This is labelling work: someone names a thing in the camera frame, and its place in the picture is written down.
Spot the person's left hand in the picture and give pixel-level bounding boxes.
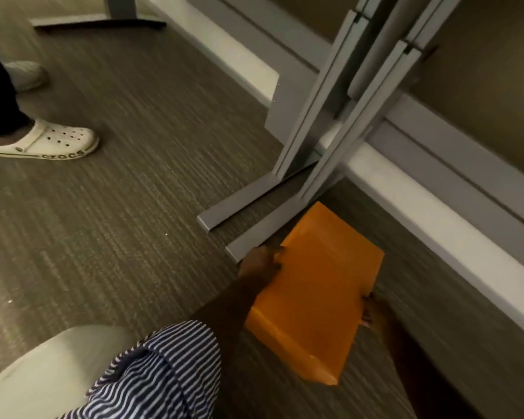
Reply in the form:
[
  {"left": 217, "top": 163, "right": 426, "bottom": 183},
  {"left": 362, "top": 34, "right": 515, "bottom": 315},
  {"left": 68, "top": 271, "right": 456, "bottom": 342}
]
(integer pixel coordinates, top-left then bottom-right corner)
[{"left": 238, "top": 246, "right": 287, "bottom": 287}]

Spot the person's right hand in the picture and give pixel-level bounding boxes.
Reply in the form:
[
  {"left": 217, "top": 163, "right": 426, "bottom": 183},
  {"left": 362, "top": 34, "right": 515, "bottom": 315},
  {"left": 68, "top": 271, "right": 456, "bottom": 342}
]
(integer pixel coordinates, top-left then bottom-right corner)
[{"left": 360, "top": 292, "right": 399, "bottom": 342}]

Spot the orange padded envelope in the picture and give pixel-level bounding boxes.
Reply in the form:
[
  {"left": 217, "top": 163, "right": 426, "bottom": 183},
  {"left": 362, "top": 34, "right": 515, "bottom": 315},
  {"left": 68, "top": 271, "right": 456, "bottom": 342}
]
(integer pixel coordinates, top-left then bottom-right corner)
[{"left": 245, "top": 201, "right": 385, "bottom": 386}]

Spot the person's right forearm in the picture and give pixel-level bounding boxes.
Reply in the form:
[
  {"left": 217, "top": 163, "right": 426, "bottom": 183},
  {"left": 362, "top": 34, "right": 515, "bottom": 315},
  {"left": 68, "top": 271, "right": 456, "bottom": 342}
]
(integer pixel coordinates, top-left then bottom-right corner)
[{"left": 378, "top": 325, "right": 485, "bottom": 419}]

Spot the person's left forearm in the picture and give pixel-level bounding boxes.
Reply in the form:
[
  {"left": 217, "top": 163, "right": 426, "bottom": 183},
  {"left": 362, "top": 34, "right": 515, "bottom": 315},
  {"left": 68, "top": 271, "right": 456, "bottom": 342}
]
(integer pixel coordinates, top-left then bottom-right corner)
[{"left": 188, "top": 275, "right": 267, "bottom": 345}]

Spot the white baseboard strip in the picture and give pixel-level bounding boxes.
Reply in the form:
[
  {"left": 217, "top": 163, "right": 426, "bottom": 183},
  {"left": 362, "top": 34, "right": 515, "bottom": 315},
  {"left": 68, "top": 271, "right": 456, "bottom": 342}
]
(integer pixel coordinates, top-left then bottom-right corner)
[{"left": 137, "top": 0, "right": 524, "bottom": 346}]

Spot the grey metal table leg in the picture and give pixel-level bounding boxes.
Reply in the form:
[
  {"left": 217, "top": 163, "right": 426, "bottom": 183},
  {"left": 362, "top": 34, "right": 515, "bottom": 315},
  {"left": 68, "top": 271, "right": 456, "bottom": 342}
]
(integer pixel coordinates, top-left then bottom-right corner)
[
  {"left": 196, "top": 0, "right": 402, "bottom": 234},
  {"left": 225, "top": 0, "right": 465, "bottom": 265}
]

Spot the blue striped shirt sleeve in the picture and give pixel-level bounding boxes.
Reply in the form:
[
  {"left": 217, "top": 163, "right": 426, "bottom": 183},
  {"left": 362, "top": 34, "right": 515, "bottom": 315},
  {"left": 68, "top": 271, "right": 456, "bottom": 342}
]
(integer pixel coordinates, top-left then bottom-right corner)
[{"left": 57, "top": 320, "right": 222, "bottom": 419}]

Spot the white perforated clog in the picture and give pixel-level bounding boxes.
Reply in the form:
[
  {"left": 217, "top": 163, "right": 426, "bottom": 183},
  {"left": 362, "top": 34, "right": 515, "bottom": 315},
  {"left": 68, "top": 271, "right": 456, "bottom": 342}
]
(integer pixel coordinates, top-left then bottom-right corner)
[
  {"left": 0, "top": 118, "right": 100, "bottom": 161},
  {"left": 3, "top": 61, "right": 48, "bottom": 92}
]

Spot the grey metal table base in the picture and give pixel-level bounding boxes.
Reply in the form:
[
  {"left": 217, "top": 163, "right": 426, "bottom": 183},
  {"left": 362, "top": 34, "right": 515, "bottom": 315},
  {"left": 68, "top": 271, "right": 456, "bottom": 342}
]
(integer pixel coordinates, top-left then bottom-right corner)
[{"left": 30, "top": 0, "right": 167, "bottom": 33}]

